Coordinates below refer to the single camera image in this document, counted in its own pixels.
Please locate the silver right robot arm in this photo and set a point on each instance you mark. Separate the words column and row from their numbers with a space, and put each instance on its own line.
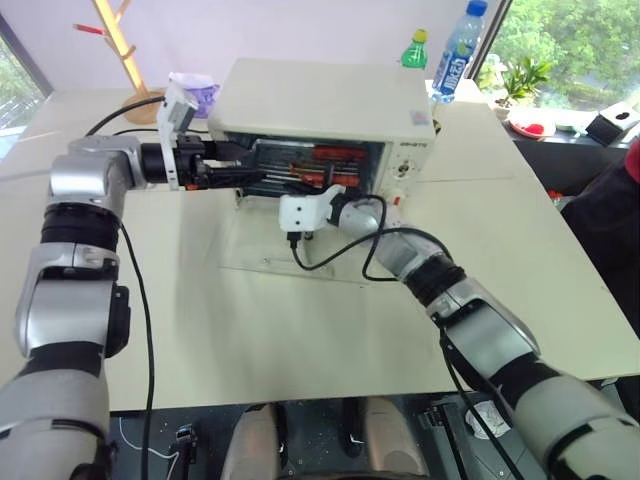
column 490, row 340

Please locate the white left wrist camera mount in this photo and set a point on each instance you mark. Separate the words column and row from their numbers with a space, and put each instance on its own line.
column 175, row 107

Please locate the purple white tissue pack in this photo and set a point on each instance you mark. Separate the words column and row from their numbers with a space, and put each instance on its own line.
column 200, row 90

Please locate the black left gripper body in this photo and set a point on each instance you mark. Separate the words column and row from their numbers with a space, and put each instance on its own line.
column 190, row 160

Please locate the glass toaster oven door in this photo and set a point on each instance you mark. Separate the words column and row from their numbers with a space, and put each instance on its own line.
column 270, row 245

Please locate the grey rounded robot leg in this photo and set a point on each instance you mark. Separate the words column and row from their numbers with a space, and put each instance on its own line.
column 252, row 445
column 392, row 440

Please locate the white bowl with red item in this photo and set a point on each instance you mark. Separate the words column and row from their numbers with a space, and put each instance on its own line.
column 532, row 126

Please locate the green bottle yellow cap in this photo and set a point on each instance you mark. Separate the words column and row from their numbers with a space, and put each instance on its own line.
column 416, row 52

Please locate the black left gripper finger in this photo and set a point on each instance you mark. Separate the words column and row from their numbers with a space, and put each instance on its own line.
column 231, row 150
column 235, row 176

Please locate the red oven knob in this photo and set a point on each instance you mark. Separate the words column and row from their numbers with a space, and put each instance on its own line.
column 398, row 198

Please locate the red sausage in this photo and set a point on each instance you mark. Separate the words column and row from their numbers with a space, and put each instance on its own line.
column 345, row 180
column 310, row 168

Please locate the crumpled white paper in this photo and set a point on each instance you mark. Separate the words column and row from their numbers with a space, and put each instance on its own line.
column 487, row 420

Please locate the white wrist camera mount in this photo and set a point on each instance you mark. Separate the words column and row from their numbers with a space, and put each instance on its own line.
column 175, row 107
column 302, row 211

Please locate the black tissue box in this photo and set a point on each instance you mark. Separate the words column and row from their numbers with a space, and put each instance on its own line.
column 612, row 124

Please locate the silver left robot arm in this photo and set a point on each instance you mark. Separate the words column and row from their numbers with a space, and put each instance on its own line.
column 85, row 300

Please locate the silver sausage tray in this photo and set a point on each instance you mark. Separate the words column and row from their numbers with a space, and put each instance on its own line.
column 272, row 165

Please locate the wooden branch coat stand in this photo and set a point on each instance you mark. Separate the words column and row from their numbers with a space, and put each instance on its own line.
column 127, row 55

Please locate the white toaster oven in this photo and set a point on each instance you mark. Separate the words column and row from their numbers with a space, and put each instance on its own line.
column 320, row 100

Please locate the blue label water bottle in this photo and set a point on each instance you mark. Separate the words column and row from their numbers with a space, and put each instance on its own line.
column 456, row 55

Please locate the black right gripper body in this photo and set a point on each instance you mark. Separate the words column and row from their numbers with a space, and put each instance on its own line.
column 314, row 191

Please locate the green potted plant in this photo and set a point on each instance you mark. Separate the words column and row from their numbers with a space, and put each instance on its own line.
column 522, row 82

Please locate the black floor device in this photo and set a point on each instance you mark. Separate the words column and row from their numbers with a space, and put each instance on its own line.
column 182, row 450

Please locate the person in dark red clothes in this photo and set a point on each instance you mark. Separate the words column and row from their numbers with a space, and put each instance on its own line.
column 610, row 220

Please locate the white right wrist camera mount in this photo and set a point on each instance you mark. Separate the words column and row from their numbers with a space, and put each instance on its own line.
column 302, row 211

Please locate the white oven knob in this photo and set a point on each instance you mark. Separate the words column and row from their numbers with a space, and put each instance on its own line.
column 406, row 168

